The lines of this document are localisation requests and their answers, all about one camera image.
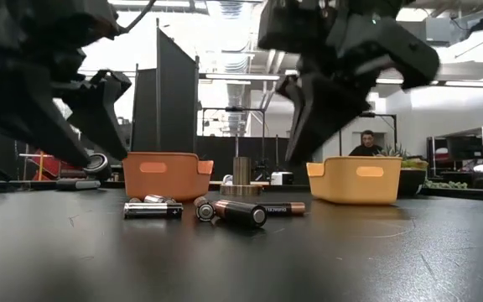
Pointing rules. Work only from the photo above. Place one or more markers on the green succulent plant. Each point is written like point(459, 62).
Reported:
point(392, 153)

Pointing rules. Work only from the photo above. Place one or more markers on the dark plant pot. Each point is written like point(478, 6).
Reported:
point(413, 182)

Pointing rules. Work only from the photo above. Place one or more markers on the person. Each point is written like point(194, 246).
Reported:
point(366, 147)

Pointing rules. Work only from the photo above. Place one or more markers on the red and black equipment crate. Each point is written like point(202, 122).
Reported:
point(57, 168)

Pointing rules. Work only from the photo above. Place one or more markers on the white box device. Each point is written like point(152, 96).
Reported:
point(281, 178)

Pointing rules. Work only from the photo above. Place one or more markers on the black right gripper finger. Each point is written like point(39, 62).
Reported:
point(325, 113)
point(292, 90)

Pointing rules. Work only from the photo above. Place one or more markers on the yellow plastic bin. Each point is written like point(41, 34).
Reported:
point(350, 189)

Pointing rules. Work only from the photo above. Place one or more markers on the white round lamp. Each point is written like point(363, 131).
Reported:
point(482, 168)

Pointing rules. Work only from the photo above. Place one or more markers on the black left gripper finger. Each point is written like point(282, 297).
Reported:
point(99, 105)
point(27, 121)

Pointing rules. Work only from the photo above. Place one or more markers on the black partition panel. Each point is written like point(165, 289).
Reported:
point(170, 105)

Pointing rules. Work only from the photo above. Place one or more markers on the orange plastic bin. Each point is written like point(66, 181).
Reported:
point(166, 184)

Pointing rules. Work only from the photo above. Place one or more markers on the round wooden disc base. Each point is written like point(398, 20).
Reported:
point(241, 190)

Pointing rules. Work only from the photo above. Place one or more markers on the black webcam with round lens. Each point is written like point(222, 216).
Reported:
point(97, 167)

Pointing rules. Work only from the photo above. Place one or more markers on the silver and black Energizer battery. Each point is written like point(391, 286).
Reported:
point(153, 210)

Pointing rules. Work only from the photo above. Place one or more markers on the copper and black Duracell battery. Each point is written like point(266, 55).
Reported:
point(205, 209)
point(285, 209)
point(241, 213)

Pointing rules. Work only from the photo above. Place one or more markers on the black overhead camera frame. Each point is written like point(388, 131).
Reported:
point(386, 116)

